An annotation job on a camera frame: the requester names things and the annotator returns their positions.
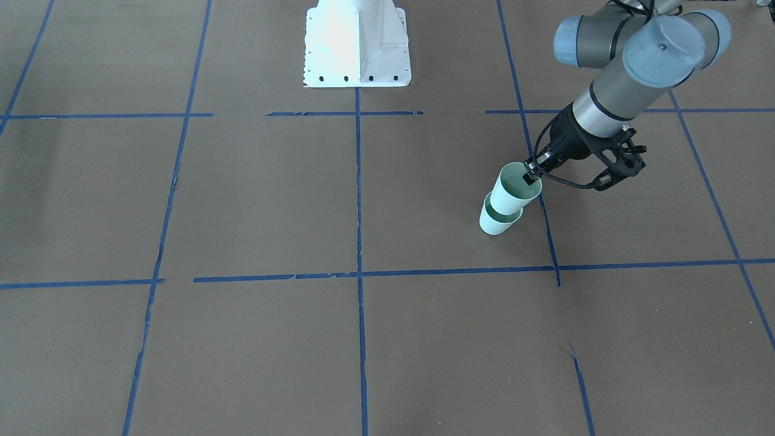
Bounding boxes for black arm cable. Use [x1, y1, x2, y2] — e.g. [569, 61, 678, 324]
[530, 119, 606, 191]

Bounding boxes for green cup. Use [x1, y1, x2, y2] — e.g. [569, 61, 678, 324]
[490, 162, 543, 215]
[479, 192, 524, 236]

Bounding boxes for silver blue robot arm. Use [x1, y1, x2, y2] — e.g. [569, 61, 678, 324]
[523, 1, 733, 191]

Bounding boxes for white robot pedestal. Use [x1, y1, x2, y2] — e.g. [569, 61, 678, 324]
[303, 1, 412, 88]

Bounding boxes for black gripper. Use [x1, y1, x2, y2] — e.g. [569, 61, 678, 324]
[523, 103, 600, 185]

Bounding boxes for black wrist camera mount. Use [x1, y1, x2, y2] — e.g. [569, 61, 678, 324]
[589, 124, 647, 191]

